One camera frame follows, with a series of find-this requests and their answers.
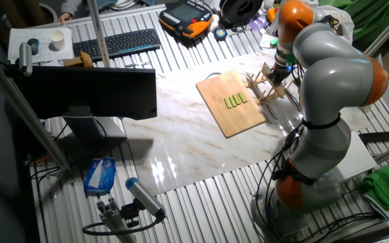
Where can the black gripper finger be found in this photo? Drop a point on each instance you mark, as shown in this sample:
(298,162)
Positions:
(271,81)
(278,81)

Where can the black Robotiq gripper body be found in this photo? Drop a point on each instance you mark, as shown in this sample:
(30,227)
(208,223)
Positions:
(280,72)

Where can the steel cleaver knife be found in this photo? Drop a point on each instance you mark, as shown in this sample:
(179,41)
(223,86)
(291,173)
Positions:
(270,72)

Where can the cut green cucumber segment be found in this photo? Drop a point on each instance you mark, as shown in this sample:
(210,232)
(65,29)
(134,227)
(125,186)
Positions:
(236,99)
(242,97)
(232,101)

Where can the grey sleeved forearm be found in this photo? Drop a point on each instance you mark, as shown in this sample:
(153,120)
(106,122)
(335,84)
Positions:
(71,6)

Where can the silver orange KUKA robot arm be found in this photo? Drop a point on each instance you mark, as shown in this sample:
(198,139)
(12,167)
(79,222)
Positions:
(336,77)

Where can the person's bare hand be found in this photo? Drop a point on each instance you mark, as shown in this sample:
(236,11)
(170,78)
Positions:
(65,17)

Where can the wooden peg knife rack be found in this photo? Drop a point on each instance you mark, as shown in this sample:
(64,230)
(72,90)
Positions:
(272,96)

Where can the steel kitchen knife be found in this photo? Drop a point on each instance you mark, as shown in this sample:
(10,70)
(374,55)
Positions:
(271,111)

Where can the white tissue paper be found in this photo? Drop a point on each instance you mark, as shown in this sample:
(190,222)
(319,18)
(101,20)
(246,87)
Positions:
(268,41)

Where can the purple plastic wrapper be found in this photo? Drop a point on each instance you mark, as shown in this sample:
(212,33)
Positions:
(258,23)

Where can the orange emergency stop box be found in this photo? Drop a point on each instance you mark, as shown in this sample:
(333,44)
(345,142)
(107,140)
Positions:
(271,14)

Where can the wooden cutting board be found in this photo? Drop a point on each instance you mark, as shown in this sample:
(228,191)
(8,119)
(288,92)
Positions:
(221,118)

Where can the small white rounded object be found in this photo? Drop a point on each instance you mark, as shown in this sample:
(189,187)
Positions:
(213,23)

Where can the white plastic bag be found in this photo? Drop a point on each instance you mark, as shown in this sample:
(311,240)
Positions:
(346,23)

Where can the white marble pattern mat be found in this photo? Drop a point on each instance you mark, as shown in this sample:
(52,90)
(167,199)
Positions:
(187,145)

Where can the white flat box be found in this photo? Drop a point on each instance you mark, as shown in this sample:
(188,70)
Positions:
(353,158)

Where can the black orange teach pendant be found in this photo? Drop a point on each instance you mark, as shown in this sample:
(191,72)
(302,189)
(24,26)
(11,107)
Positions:
(184,17)

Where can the green cloth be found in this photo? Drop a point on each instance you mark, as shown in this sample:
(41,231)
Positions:
(387,185)
(377,17)

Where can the black flat bar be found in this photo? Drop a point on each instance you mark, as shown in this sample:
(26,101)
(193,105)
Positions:
(383,136)

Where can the black computer keyboard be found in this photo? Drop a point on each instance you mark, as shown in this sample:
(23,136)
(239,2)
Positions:
(117,44)

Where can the black computer monitor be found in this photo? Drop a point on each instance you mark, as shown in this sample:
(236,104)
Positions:
(86,91)

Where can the small wooden block object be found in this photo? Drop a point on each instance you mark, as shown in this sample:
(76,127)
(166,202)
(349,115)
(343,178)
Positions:
(79,60)

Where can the blue tissue pack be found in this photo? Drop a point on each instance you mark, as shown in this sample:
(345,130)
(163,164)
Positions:
(100,175)

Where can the white paper cup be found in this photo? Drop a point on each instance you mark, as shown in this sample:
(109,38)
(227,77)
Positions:
(57,40)

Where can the white paper sheets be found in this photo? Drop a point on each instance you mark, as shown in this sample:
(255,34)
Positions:
(19,40)

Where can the green printed mount bracket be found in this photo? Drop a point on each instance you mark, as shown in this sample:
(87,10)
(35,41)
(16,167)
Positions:
(290,59)

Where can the silver camera with blue end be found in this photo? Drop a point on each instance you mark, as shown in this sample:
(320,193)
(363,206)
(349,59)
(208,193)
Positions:
(144,195)

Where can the black camera clamp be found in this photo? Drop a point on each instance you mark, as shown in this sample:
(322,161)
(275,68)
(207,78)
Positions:
(130,212)

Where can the aluminium camera bracket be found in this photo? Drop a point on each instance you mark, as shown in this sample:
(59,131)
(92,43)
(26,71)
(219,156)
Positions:
(113,219)

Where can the aluminium diagonal frame beam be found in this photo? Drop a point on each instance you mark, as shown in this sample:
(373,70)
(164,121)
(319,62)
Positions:
(29,118)

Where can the silver depth camera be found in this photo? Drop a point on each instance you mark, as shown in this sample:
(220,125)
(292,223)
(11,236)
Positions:
(25,59)

